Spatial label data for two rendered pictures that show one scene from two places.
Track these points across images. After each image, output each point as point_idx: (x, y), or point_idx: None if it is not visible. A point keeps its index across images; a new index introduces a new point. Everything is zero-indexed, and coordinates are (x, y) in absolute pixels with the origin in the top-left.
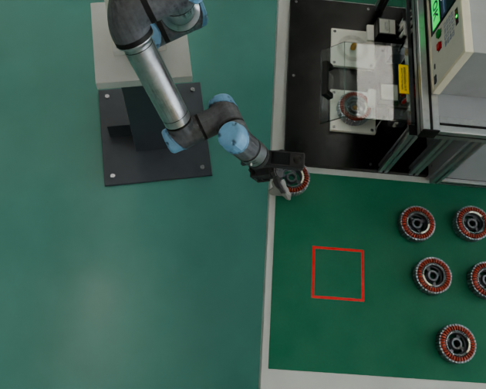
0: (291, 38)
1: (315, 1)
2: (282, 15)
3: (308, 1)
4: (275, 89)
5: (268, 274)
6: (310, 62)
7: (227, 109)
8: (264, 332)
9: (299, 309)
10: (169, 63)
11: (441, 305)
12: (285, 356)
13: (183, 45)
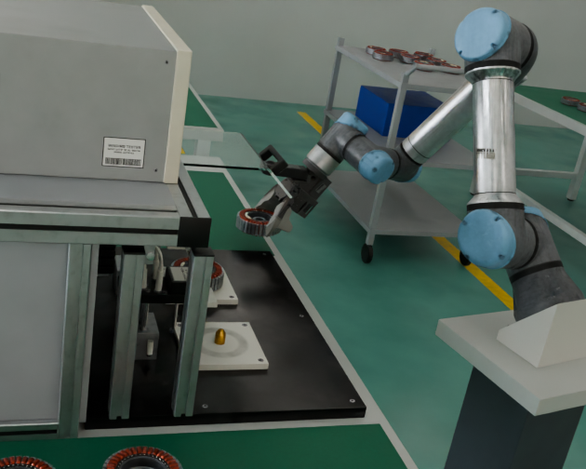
0: (328, 353)
1: (315, 404)
2: (363, 395)
3: (328, 404)
4: (317, 314)
5: (246, 205)
6: (282, 328)
7: (371, 143)
8: (234, 184)
9: (206, 190)
10: (478, 328)
11: None
12: (209, 175)
13: (480, 345)
